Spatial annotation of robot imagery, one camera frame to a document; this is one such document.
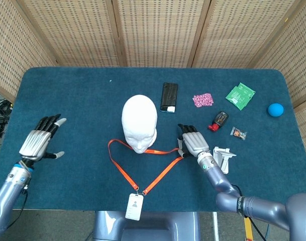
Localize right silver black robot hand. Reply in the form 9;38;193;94
177;123;210;159

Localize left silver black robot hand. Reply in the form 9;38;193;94
19;113;67;163

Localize orange lanyard with badge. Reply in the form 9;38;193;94
108;139;185;196

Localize white badge card holder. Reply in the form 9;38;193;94
125;192;144;221

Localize white mannequin head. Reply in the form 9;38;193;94
121;94;158;154

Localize white folding phone stand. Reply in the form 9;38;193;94
213;146;237;175

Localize black pouch with red cap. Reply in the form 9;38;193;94
208;110;229;133

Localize pink patterned packet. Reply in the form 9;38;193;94
192;92;215;108

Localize small dark candy wrapper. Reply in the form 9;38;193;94
230;126;248;141

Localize teal carpet table cover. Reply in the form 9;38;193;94
0;66;306;212

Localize black phone case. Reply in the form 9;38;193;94
160;82;179;113

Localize green foil packet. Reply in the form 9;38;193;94
225;82;256;111

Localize blue ball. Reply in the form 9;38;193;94
268;102;285;117

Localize grey robot torso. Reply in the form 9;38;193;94
92;210;201;241

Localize woven wicker folding screen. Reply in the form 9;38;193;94
0;0;306;108

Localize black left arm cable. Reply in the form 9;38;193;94
7;184;29;229

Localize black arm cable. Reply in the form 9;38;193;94
230;184;268;241
7;184;29;229

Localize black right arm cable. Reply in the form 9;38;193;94
230;184;268;241

